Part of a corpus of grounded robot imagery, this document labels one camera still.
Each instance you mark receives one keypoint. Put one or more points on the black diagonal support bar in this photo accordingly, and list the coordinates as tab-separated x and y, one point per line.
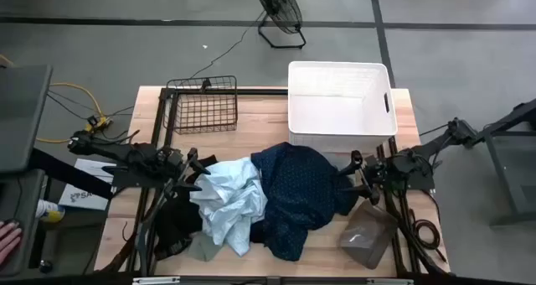
63	172

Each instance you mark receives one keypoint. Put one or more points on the smoky translucent plastic bin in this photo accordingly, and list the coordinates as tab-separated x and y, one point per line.
368	239

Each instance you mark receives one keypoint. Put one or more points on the dark grey side desk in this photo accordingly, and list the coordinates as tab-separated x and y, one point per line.
25	201

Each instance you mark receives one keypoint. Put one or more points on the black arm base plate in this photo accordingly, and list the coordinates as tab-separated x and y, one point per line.
423	184
125	181

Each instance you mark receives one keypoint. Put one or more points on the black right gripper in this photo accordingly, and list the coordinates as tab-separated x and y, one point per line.
377	172

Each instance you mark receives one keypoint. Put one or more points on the white yellow spray can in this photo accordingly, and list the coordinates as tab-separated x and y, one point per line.
48	209

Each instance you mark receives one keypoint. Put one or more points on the person's hand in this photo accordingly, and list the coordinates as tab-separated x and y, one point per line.
8	239

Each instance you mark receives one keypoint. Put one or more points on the silver metal bracket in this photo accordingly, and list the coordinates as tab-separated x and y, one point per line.
389	281
155	280

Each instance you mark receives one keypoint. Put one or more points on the dark grey desk top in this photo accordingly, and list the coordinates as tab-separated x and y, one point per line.
21	117

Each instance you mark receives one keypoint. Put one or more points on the grey metal strut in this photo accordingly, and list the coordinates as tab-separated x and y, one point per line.
144	234

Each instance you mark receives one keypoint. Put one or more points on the small black round knob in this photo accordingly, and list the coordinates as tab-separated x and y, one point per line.
46	266

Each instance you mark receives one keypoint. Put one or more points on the grey metal table stand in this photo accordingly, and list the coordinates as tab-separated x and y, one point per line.
502	167

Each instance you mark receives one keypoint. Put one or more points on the black Puma briefs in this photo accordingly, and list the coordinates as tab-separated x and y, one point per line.
176	222

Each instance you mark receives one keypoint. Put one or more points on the black floor fan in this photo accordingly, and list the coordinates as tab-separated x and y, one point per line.
278	4

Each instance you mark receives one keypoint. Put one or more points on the light blue shirt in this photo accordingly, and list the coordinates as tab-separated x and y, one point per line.
226	197

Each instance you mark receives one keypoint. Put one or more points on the white printed cardboard box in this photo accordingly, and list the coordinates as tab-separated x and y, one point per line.
84	197

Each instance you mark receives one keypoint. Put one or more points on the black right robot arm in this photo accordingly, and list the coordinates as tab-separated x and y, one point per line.
435	144

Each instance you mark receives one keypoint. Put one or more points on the mint green cloth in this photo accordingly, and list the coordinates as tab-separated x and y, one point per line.
205	249

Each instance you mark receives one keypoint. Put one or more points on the yellow black power plug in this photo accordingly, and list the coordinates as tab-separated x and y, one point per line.
98	122

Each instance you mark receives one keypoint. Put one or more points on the white plastic laundry basket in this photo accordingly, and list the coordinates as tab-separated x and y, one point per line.
335	117

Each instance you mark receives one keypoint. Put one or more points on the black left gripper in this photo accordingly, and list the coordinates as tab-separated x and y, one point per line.
173	163

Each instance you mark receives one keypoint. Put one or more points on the navy dotted shirt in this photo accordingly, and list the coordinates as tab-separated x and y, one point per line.
301	193

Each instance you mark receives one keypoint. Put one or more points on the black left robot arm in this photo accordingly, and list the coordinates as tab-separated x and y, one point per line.
117	151

